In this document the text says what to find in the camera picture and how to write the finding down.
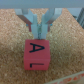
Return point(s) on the pink block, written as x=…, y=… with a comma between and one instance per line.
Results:
x=36, y=55

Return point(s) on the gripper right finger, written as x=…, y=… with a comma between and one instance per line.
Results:
x=47, y=20

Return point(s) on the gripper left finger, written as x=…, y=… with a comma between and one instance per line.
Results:
x=32, y=20

